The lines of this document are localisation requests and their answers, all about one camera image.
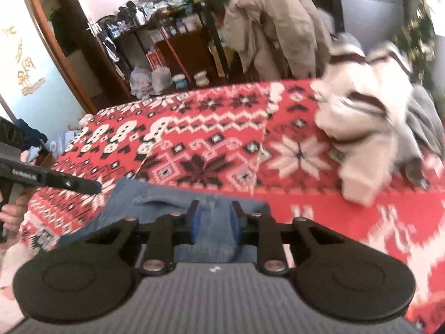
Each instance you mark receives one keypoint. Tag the brown wooden dresser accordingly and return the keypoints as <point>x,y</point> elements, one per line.
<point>187,52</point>

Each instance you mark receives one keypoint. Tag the plain white plastic bag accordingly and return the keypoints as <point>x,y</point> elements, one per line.
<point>161,78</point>

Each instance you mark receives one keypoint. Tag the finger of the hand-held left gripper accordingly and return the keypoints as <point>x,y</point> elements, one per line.
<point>73,182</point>

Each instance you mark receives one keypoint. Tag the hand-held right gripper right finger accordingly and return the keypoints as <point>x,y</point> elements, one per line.
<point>237,224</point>

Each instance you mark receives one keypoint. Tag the grey cloth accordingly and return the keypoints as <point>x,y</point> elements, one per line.
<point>422,121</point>

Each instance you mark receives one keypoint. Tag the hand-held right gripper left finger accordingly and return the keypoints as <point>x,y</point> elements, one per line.
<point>196,225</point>

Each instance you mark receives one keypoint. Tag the white door with gold print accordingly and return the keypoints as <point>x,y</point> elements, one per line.
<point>27,48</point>

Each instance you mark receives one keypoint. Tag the small decorated christmas tree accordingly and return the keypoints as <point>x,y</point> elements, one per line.
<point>417,41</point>

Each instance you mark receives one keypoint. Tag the red printed blanket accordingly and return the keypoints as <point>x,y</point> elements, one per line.
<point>215,135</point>

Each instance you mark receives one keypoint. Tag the red cardboard box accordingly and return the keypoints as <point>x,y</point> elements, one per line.
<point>155,59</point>

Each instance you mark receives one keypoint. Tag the person's left hand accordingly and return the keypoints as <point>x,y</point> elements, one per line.
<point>10,215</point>

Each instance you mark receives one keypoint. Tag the blue denim jeans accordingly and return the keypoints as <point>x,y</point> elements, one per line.
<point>208,222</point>

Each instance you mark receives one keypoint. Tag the blue pet bowl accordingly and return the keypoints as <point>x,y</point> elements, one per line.
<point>180,81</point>

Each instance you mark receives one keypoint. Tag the black frame table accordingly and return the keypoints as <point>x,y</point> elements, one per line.
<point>215,34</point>

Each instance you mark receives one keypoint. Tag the white red-print plastic bag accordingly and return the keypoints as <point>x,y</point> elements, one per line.
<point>140,81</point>

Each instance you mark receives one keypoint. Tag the white maroon-striped sweater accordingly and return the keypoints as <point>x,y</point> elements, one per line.
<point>365,118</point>

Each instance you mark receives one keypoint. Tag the beige padded jacket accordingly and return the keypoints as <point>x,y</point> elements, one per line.
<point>274,24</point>

